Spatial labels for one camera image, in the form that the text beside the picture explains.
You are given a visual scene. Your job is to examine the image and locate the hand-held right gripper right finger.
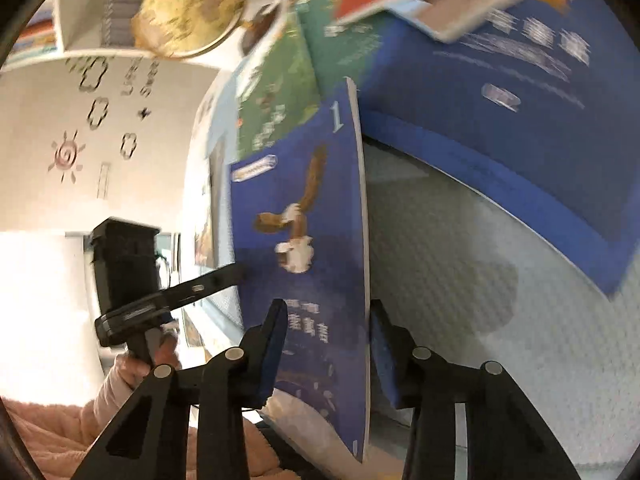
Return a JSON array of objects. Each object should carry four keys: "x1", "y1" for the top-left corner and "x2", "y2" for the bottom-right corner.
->
[{"x1": 369, "y1": 300, "x2": 583, "y2": 480}]

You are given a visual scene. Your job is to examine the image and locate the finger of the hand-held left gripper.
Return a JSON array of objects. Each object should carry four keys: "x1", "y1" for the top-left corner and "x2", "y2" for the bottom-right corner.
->
[{"x1": 162, "y1": 262, "x2": 247, "y2": 312}]

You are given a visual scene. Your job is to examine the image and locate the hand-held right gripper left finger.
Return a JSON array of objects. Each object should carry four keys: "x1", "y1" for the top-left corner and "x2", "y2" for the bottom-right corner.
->
[{"x1": 72, "y1": 299, "x2": 290, "y2": 480}]

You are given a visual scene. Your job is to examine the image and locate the dark blue book eagle print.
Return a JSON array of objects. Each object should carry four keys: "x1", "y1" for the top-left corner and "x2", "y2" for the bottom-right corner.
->
[{"x1": 227, "y1": 76, "x2": 372, "y2": 463}]

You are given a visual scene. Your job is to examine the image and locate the bright green insect book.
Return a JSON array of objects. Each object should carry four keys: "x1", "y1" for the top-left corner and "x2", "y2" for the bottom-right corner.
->
[{"x1": 235, "y1": 7, "x2": 321, "y2": 161}]

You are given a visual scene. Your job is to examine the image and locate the teal green book mantis print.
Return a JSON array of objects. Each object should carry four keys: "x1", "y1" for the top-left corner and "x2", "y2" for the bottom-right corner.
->
[{"x1": 295, "y1": 0, "x2": 401, "y2": 96}]

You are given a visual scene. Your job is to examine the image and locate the person's left forearm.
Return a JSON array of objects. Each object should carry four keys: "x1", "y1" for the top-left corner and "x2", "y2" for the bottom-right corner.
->
[{"x1": 2, "y1": 360, "x2": 151, "y2": 480}]

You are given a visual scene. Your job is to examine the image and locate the row of colourful books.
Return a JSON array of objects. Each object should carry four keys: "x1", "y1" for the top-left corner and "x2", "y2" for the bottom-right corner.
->
[{"x1": 10, "y1": 12, "x2": 58, "y2": 58}]

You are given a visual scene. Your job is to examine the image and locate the row of dark grey books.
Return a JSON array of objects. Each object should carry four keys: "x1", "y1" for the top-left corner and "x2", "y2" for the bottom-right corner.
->
[{"x1": 100, "y1": 0, "x2": 151, "y2": 46}]

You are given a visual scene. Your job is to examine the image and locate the row of shelf books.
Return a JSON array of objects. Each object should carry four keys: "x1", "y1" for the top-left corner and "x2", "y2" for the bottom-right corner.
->
[{"x1": 7, "y1": 0, "x2": 166, "y2": 68}]

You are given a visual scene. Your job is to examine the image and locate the person's left hand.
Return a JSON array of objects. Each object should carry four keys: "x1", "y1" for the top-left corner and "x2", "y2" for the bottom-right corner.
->
[{"x1": 115, "y1": 322, "x2": 183, "y2": 391}]

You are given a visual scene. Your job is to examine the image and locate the person's pink fleece clothing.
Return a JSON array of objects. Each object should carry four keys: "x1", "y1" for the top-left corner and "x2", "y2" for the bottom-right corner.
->
[{"x1": 240, "y1": 410, "x2": 301, "y2": 480}]

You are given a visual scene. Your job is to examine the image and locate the light blue table mat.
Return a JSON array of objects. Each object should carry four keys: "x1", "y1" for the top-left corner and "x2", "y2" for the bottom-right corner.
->
[{"x1": 270, "y1": 137, "x2": 636, "y2": 468}]

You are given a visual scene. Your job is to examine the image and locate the dark blue book rider print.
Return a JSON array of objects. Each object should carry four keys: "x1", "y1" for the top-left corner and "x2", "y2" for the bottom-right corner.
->
[{"x1": 350, "y1": 0, "x2": 640, "y2": 303}]

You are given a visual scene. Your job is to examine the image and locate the yellow desk globe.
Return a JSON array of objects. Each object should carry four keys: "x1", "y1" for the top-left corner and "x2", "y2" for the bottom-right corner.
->
[{"x1": 131, "y1": 0, "x2": 291, "y2": 59}]

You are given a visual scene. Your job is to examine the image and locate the grey rectangles wall sticker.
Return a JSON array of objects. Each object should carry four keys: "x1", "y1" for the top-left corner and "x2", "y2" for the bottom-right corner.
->
[{"x1": 96, "y1": 161, "x2": 112, "y2": 200}]

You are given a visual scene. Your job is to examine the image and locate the red sun wall sticker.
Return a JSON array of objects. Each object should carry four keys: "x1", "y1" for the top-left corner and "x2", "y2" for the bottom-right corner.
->
[{"x1": 47, "y1": 130, "x2": 86, "y2": 183}]

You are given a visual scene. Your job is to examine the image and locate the black lettering wall sticker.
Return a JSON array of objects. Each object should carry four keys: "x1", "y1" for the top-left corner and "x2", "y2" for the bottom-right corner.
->
[{"x1": 120, "y1": 57, "x2": 161, "y2": 98}]

